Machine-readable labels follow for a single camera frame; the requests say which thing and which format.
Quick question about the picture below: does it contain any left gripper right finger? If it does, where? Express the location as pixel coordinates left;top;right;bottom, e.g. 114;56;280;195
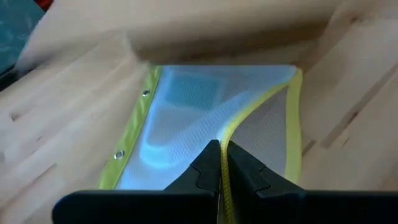
228;140;398;224

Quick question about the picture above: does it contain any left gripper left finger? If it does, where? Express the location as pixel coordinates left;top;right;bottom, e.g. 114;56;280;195
52;139;221;224

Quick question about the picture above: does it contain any clear pouch with green edge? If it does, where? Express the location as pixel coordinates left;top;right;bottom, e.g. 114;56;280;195
98;63;304;224

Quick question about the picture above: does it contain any brown cardboard box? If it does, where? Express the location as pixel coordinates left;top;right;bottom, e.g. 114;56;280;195
15;0;352;71

